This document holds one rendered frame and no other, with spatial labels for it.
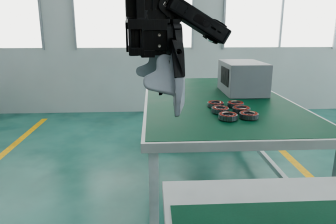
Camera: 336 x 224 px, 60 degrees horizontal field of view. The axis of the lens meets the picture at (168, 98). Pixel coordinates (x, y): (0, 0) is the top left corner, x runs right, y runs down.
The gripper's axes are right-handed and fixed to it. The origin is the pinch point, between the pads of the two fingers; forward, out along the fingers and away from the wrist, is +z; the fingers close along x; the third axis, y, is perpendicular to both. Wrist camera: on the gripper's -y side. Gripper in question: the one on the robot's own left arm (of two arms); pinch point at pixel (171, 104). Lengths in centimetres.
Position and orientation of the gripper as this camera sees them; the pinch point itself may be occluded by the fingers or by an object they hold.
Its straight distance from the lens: 49.2
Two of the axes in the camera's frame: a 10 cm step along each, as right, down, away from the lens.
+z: 0.0, 9.7, 2.3
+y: -9.8, 0.5, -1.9
